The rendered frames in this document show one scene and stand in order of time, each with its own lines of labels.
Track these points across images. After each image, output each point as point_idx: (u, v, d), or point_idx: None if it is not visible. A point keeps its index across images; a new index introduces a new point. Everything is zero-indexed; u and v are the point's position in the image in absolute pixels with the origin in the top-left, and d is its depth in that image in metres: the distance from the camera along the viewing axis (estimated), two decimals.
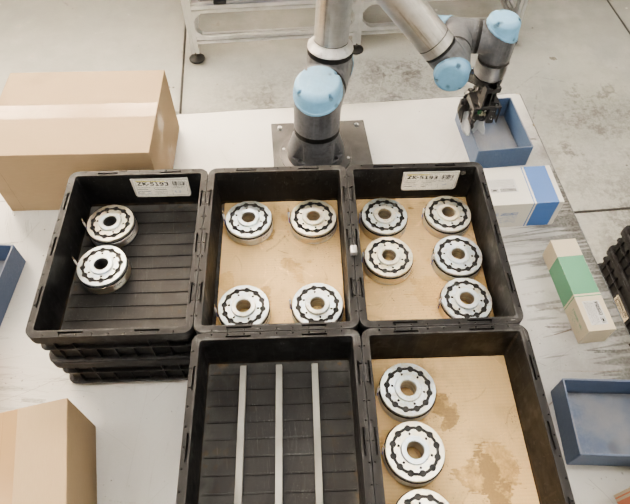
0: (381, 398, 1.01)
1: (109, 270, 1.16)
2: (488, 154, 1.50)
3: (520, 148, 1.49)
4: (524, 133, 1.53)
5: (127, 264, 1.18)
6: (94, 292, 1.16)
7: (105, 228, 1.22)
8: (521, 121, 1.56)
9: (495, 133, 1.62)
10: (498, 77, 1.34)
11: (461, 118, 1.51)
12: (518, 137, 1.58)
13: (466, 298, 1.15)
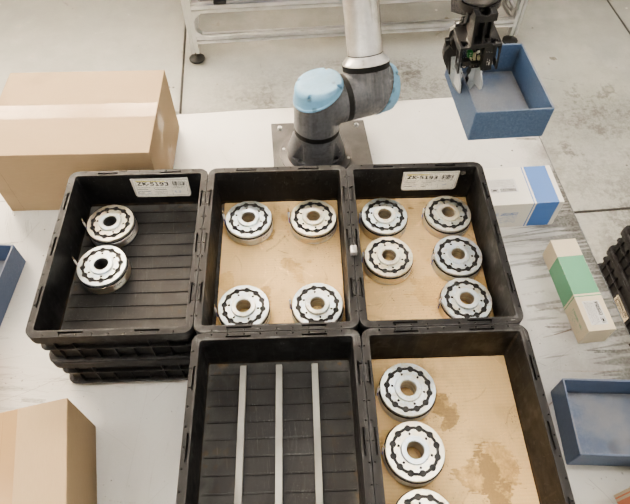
0: (381, 398, 1.01)
1: (109, 270, 1.16)
2: (489, 118, 1.05)
3: (535, 110, 1.04)
4: (541, 90, 1.09)
5: (127, 264, 1.18)
6: (94, 292, 1.16)
7: (105, 228, 1.22)
8: (536, 74, 1.11)
9: (500, 93, 1.17)
10: None
11: (449, 67, 1.06)
12: (531, 97, 1.13)
13: (466, 298, 1.15)
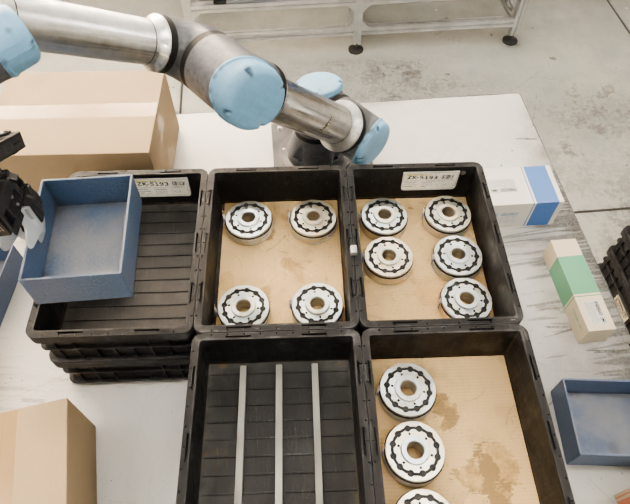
0: (381, 398, 1.01)
1: None
2: (42, 285, 0.84)
3: (96, 276, 0.84)
4: (123, 244, 0.88)
5: None
6: None
7: None
8: (128, 220, 0.90)
9: (109, 234, 0.96)
10: None
11: None
12: (130, 245, 0.92)
13: (466, 298, 1.15)
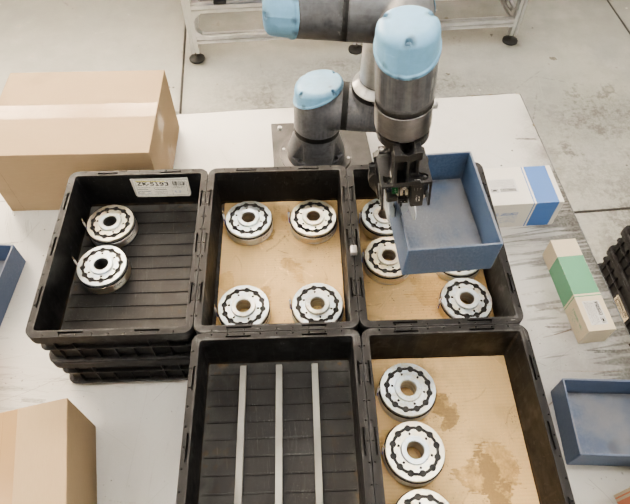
0: (381, 398, 1.01)
1: (109, 270, 1.16)
2: (425, 255, 0.88)
3: (479, 246, 0.87)
4: (489, 217, 0.91)
5: (127, 264, 1.18)
6: (94, 292, 1.16)
7: (105, 228, 1.22)
8: (485, 194, 0.93)
9: (445, 209, 0.99)
10: (414, 133, 0.72)
11: (377, 193, 0.88)
12: (480, 219, 0.95)
13: (466, 298, 1.15)
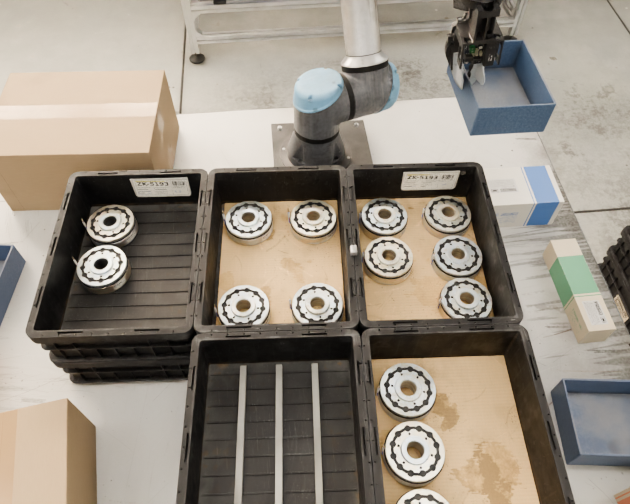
0: (381, 398, 1.01)
1: (109, 270, 1.16)
2: (491, 114, 1.06)
3: (537, 106, 1.05)
4: (543, 86, 1.09)
5: (127, 264, 1.18)
6: (94, 292, 1.16)
7: (105, 228, 1.22)
8: (538, 70, 1.12)
9: (501, 89, 1.17)
10: None
11: (451, 63, 1.07)
12: (533, 93, 1.13)
13: (466, 298, 1.15)
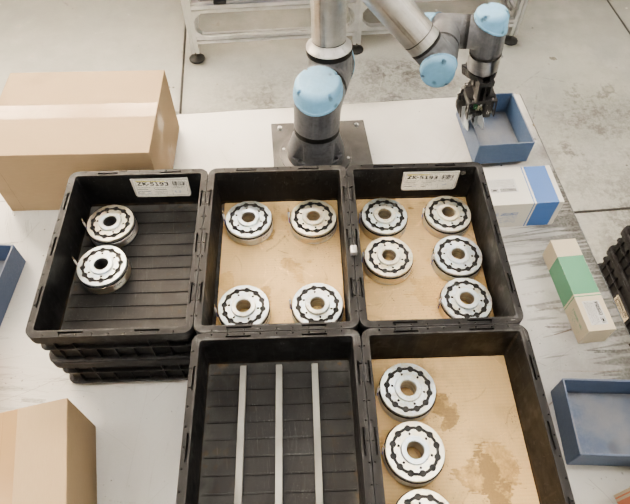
0: (381, 398, 1.01)
1: (109, 270, 1.16)
2: (489, 149, 1.49)
3: (521, 143, 1.48)
4: (526, 129, 1.52)
5: (127, 264, 1.18)
6: (94, 292, 1.16)
7: (105, 228, 1.22)
8: (522, 117, 1.55)
9: (496, 129, 1.60)
10: (490, 71, 1.33)
11: (460, 113, 1.49)
12: (519, 132, 1.56)
13: (466, 298, 1.15)
